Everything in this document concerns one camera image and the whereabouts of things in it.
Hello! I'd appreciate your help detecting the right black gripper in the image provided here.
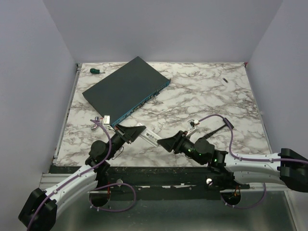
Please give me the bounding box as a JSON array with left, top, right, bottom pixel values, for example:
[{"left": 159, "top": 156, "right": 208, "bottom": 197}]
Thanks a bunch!
[{"left": 157, "top": 130, "right": 204, "bottom": 165}]

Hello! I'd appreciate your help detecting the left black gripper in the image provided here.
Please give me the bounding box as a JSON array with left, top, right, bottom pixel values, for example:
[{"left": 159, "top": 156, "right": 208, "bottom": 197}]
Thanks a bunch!
[{"left": 105, "top": 124, "right": 146, "bottom": 161}]

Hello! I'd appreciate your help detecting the white remote control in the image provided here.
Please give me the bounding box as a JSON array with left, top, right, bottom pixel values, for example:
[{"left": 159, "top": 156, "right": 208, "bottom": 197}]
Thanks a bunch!
[{"left": 139, "top": 127, "right": 162, "bottom": 147}]

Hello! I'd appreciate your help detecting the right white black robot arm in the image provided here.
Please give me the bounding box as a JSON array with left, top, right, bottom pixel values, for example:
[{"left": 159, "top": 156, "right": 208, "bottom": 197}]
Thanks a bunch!
[{"left": 157, "top": 131, "right": 308, "bottom": 193}]

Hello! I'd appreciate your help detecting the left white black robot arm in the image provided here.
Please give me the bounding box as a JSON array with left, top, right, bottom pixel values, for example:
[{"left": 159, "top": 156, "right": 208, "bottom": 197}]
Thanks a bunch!
[{"left": 18, "top": 125, "right": 146, "bottom": 231}]

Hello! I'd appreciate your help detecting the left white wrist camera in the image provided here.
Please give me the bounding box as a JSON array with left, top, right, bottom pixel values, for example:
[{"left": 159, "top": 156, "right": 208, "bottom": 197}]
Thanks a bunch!
[{"left": 99, "top": 115, "right": 113, "bottom": 129}]

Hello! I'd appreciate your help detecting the silver metal bracket clamp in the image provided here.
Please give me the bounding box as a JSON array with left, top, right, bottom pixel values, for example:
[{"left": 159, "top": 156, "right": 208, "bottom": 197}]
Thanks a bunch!
[{"left": 90, "top": 116, "right": 103, "bottom": 131}]

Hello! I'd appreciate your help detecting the black T-handle tool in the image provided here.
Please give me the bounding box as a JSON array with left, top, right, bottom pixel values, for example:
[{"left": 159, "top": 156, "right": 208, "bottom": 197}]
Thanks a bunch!
[{"left": 199, "top": 117, "right": 234, "bottom": 140}]

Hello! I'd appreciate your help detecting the dark grey network switch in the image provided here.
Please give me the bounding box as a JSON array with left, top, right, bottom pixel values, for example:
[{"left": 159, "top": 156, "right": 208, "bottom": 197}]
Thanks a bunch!
[{"left": 82, "top": 56, "right": 171, "bottom": 127}]

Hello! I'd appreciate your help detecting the green handled screwdriver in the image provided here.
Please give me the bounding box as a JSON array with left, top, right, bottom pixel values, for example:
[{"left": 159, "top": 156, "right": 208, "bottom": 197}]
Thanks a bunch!
[{"left": 90, "top": 68, "right": 104, "bottom": 75}]

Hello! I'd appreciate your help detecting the aluminium frame rail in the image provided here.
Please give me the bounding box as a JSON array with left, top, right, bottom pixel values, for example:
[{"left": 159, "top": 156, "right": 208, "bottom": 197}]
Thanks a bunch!
[{"left": 39, "top": 173, "right": 67, "bottom": 190}]

